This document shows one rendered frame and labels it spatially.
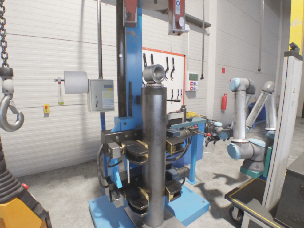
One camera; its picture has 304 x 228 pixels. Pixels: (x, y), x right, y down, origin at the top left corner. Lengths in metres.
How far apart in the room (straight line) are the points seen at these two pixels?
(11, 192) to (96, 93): 1.48
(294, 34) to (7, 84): 3.47
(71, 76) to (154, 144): 1.17
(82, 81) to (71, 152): 1.76
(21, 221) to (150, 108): 0.93
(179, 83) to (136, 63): 2.64
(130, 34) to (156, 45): 2.22
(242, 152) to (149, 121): 0.86
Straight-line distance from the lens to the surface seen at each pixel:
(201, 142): 3.21
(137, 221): 1.78
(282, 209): 1.76
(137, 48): 1.65
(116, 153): 1.22
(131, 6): 1.32
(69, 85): 1.81
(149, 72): 1.19
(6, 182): 0.55
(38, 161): 3.28
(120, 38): 1.52
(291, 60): 1.62
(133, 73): 1.59
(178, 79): 4.11
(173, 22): 1.35
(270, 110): 2.16
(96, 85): 1.87
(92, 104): 1.87
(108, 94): 1.91
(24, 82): 3.05
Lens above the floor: 1.45
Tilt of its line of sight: 9 degrees down
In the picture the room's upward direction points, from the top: straight up
